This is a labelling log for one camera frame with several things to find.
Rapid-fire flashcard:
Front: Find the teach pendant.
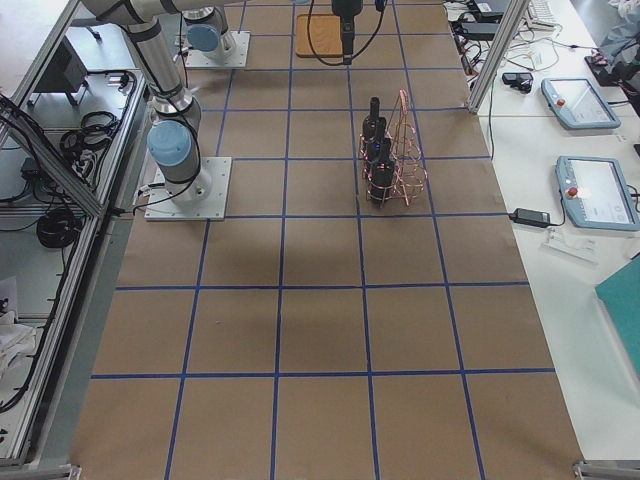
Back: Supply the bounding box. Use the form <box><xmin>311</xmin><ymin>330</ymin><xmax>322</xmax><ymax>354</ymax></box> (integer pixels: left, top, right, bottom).
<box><xmin>555</xmin><ymin>156</ymin><xmax>639</xmax><ymax>232</ymax></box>
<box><xmin>541</xmin><ymin>78</ymin><xmax>621</xmax><ymax>130</ymax></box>

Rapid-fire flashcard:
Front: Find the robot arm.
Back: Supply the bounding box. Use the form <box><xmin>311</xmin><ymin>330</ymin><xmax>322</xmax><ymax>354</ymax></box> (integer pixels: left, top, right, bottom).
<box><xmin>178</xmin><ymin>1</ymin><xmax>363</xmax><ymax>69</ymax></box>
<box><xmin>84</xmin><ymin>1</ymin><xmax>208</xmax><ymax>206</ymax></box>

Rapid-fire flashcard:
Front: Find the copper wire bottle basket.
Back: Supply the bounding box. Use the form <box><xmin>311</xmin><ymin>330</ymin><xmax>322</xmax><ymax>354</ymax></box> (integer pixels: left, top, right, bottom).
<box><xmin>359</xmin><ymin>89</ymin><xmax>427</xmax><ymax>207</ymax></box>

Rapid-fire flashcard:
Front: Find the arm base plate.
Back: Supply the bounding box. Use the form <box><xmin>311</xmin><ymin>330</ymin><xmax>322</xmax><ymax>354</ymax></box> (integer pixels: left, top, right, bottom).
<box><xmin>144</xmin><ymin>157</ymin><xmax>232</xmax><ymax>221</ymax></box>
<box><xmin>186</xmin><ymin>25</ymin><xmax>250</xmax><ymax>69</ymax></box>

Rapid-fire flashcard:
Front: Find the wooden tray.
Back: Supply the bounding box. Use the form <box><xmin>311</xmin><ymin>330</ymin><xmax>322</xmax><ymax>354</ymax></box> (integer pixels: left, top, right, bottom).
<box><xmin>295</xmin><ymin>14</ymin><xmax>343</xmax><ymax>59</ymax></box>

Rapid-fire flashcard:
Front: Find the teal box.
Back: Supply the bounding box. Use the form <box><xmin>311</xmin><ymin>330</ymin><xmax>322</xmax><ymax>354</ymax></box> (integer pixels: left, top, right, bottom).
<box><xmin>595</xmin><ymin>258</ymin><xmax>639</xmax><ymax>356</ymax></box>

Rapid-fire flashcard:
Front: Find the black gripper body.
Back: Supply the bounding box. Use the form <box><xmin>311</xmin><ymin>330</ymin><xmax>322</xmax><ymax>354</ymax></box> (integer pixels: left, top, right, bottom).
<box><xmin>331</xmin><ymin>0</ymin><xmax>363</xmax><ymax>20</ymax></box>

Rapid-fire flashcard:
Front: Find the teach pendant far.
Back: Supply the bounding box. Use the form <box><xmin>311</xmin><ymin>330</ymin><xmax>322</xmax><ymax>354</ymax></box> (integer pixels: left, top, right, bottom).
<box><xmin>541</xmin><ymin>78</ymin><xmax>621</xmax><ymax>130</ymax></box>

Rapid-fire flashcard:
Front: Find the black power adapter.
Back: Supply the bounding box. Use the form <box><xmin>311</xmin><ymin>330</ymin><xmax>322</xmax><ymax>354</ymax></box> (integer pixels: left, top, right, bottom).
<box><xmin>508</xmin><ymin>208</ymin><xmax>551</xmax><ymax>228</ymax></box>

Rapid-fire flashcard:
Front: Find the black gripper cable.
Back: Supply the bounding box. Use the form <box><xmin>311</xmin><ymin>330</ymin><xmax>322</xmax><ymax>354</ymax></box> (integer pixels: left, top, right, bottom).
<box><xmin>305</xmin><ymin>0</ymin><xmax>386</xmax><ymax>67</ymax></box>

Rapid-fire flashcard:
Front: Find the teach pendant near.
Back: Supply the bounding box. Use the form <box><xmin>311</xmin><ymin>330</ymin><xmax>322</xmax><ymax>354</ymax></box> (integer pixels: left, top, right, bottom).
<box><xmin>555</xmin><ymin>156</ymin><xmax>639</xmax><ymax>232</ymax></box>

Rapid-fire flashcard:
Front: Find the aluminium frame post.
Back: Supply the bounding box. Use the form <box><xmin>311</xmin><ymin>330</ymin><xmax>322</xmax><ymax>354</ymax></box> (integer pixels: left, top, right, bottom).
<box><xmin>467</xmin><ymin>0</ymin><xmax>528</xmax><ymax>114</ymax></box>

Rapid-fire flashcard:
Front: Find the black wine bottle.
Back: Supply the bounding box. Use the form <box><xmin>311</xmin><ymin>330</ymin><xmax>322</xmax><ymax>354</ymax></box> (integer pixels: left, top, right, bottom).
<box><xmin>365</xmin><ymin>134</ymin><xmax>392</xmax><ymax>167</ymax></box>
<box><xmin>362</xmin><ymin>97</ymin><xmax>384</xmax><ymax>145</ymax></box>
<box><xmin>369</xmin><ymin>156</ymin><xmax>395</xmax><ymax>206</ymax></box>

